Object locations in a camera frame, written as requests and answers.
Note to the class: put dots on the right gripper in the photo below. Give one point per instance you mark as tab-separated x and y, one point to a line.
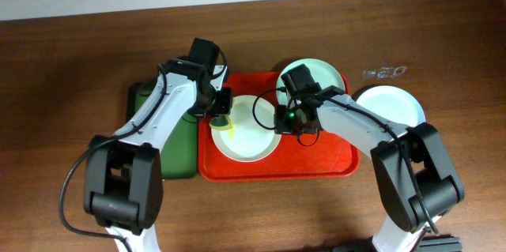
282	122

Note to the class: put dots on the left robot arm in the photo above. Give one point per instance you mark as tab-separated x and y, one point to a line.
123	178

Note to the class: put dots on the red plastic tray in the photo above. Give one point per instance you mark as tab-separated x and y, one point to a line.
317	157

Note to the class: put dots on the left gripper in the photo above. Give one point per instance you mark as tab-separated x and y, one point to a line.
223	101

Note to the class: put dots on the light blue plate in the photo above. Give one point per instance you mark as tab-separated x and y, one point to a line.
392	103

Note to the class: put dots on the green yellow sponge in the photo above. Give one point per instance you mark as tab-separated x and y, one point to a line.
221	123

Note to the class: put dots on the grey aluminium base rail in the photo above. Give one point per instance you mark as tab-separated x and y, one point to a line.
437	244

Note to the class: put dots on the mint green plate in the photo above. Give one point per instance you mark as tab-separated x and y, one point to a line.
328	72

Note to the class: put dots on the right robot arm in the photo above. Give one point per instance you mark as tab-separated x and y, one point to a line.
417	180

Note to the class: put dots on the white plate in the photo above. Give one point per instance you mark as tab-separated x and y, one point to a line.
244	140

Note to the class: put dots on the dark green soapy tray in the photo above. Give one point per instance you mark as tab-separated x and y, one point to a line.
179	156

